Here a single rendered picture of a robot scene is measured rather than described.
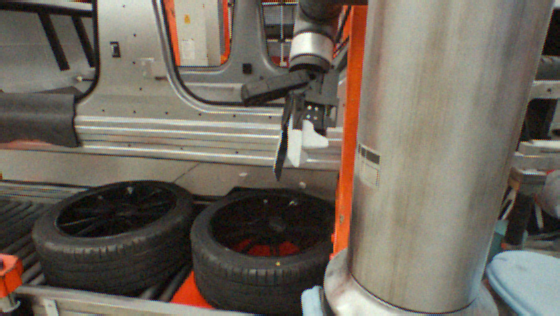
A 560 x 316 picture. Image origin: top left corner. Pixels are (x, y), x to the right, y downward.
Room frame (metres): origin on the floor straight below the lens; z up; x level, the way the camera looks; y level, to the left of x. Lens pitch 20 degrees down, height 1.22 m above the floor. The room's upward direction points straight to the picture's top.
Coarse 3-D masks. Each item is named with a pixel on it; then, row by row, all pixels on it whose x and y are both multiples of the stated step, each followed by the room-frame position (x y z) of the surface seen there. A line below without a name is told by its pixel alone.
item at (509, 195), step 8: (528, 128) 0.96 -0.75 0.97; (520, 136) 0.96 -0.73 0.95; (528, 136) 0.96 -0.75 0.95; (512, 192) 0.96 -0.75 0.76; (504, 200) 0.96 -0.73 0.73; (512, 200) 0.96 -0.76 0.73; (504, 208) 0.97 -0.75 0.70; (536, 208) 0.95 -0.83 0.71; (504, 216) 0.96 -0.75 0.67; (536, 216) 0.95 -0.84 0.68; (544, 216) 1.00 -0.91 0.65; (552, 216) 0.98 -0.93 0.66; (528, 224) 0.99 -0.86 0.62; (536, 224) 0.95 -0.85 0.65; (544, 224) 0.96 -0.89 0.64; (552, 224) 0.95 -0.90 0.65; (528, 232) 0.95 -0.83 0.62; (536, 232) 0.94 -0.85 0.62; (544, 232) 0.93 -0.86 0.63; (552, 232) 0.92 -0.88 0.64
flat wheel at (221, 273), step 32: (256, 192) 1.49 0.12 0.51; (288, 192) 1.49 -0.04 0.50; (224, 224) 1.25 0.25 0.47; (256, 224) 1.25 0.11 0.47; (288, 224) 1.23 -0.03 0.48; (320, 224) 1.29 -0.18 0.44; (192, 256) 1.12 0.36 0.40; (224, 256) 0.97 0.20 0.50; (256, 256) 0.97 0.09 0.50; (288, 256) 0.98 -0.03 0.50; (320, 256) 0.97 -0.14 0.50; (224, 288) 0.93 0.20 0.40; (256, 288) 0.89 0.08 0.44; (288, 288) 0.90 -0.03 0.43
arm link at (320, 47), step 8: (296, 40) 0.60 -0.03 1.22; (304, 40) 0.59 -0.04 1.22; (312, 40) 0.58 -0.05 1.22; (320, 40) 0.59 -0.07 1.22; (328, 40) 0.60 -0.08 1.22; (296, 48) 0.59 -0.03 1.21; (304, 48) 0.58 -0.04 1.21; (312, 48) 0.58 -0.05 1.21; (320, 48) 0.58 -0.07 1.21; (328, 48) 0.59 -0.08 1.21; (296, 56) 0.58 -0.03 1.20; (312, 56) 0.57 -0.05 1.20; (320, 56) 0.57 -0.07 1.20; (328, 56) 0.58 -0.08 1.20; (328, 64) 0.59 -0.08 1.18
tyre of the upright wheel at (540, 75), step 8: (544, 56) 1.00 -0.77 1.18; (552, 56) 0.98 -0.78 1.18; (544, 64) 0.94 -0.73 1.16; (552, 64) 0.94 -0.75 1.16; (536, 72) 0.94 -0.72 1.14; (544, 72) 0.94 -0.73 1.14; (552, 72) 0.94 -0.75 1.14; (536, 80) 0.94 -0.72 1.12; (544, 80) 0.94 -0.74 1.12; (552, 80) 0.94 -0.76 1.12; (544, 240) 0.92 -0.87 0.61; (552, 240) 0.91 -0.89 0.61
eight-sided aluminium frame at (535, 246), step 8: (536, 88) 0.87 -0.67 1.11; (544, 88) 0.86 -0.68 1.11; (552, 88) 0.86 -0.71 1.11; (536, 96) 0.86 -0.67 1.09; (544, 96) 0.86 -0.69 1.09; (552, 96) 0.86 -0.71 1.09; (528, 240) 0.90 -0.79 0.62; (536, 240) 0.90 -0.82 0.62; (528, 248) 0.86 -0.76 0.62; (536, 248) 0.86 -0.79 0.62; (544, 248) 0.86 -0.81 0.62; (552, 248) 0.86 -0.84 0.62; (552, 256) 0.85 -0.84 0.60
